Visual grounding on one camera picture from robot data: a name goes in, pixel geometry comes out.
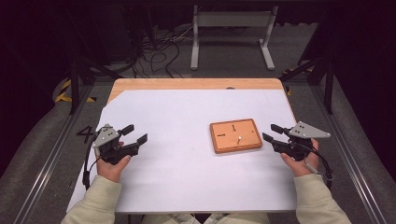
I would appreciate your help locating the wooden photo frame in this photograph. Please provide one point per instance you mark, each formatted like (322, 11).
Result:
(235, 136)

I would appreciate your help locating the person's left leg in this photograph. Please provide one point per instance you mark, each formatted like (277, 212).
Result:
(174, 219)

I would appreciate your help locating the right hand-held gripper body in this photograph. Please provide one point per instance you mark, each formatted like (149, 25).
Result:
(306, 131)

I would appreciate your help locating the person's right hand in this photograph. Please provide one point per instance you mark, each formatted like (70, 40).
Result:
(299, 166)

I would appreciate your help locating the person's left hand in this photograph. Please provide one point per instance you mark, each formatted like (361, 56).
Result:
(109, 169)

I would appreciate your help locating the white table cover sheet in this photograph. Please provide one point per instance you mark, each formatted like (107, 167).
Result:
(180, 174)

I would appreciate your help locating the person's leg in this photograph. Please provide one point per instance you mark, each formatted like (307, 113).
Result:
(174, 219)
(239, 218)

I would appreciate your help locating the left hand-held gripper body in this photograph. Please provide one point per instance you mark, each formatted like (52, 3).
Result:
(106, 137)

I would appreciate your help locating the person's right leg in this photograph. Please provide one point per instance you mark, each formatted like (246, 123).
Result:
(239, 218)

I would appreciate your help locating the aluminium floor rail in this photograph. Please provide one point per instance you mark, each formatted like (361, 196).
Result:
(46, 161)
(351, 161)

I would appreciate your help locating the grey metal stand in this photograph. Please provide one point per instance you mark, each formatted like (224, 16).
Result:
(232, 19)

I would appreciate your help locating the yellow black hazard tape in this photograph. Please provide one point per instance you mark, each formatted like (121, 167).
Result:
(63, 90)

